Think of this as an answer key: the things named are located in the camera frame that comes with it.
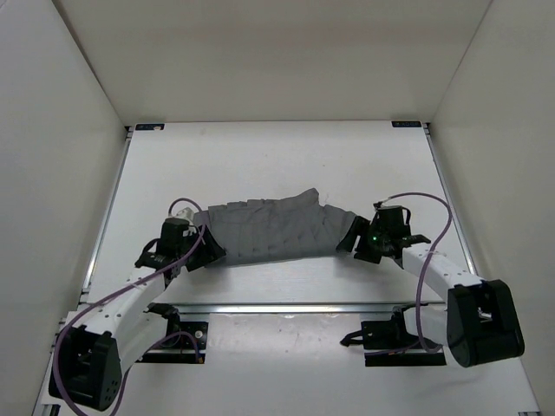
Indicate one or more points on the blue left corner label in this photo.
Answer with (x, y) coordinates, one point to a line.
(149, 127)

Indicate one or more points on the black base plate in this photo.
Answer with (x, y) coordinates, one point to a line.
(182, 349)
(386, 344)

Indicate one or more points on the grey pleated skirt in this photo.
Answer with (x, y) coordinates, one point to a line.
(274, 230)

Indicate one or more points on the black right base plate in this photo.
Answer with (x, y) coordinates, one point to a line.
(386, 344)

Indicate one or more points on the aluminium front rail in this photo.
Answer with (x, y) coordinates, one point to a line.
(285, 308)

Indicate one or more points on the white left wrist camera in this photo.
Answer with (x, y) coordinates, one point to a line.
(186, 214)

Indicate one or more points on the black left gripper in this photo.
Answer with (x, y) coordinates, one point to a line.
(210, 250)

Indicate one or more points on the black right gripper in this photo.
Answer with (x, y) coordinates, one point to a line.
(360, 227)

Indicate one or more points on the blue corner label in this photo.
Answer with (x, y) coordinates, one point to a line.
(149, 127)
(405, 124)

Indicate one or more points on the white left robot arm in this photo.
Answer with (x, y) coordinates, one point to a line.
(98, 346)

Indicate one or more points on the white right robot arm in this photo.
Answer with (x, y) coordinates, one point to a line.
(454, 311)

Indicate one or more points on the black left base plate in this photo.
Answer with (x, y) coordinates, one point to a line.
(182, 349)

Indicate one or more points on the blue right corner label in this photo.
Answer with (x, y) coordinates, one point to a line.
(405, 124)

